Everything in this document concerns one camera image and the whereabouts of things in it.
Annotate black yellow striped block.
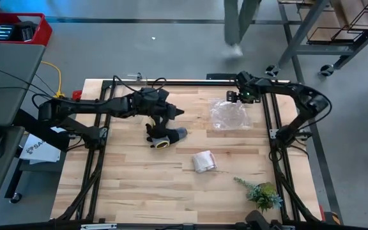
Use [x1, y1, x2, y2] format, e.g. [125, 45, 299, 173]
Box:
[323, 210, 342, 226]

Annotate black desk support beam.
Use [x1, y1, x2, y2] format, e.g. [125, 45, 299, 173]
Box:
[13, 108, 72, 153]

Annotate small artificial green plant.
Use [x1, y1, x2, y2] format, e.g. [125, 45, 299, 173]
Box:
[233, 176, 284, 214]

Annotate clear plastic tray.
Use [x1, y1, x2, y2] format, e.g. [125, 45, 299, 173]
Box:
[106, 75, 150, 125]

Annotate yellow cable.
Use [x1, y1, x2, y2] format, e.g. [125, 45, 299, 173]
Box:
[40, 61, 66, 98]

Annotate clear plastic bag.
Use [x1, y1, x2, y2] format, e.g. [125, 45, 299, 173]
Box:
[208, 97, 252, 131]

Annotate black box device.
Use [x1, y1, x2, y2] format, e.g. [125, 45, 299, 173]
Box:
[13, 20, 38, 43]

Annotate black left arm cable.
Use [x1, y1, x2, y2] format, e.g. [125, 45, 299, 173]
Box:
[112, 74, 168, 96]

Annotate grey metal wood-top workbench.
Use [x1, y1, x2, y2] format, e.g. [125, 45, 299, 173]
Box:
[265, 0, 368, 77]

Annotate grey desk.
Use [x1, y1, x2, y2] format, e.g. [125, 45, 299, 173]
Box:
[0, 41, 47, 211]

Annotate white printed paper sheet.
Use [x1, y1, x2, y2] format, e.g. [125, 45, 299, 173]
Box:
[19, 123, 70, 165]

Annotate black work glove grey cuff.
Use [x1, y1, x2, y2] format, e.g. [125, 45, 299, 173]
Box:
[144, 116, 188, 144]
[146, 135, 172, 150]

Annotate black device silver slats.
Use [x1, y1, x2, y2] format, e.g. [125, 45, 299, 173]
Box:
[0, 24, 15, 42]

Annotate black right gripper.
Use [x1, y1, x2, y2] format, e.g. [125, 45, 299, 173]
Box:
[226, 70, 263, 104]

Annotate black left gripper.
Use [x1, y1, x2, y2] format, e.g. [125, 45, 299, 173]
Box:
[131, 88, 185, 121]

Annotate white elastic bandage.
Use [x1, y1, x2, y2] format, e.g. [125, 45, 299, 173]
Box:
[191, 149, 219, 174]

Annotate person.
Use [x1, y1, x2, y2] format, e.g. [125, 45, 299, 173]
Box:
[222, 0, 263, 60]

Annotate red plastic crate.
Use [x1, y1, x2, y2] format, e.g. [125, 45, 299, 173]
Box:
[0, 12, 53, 47]

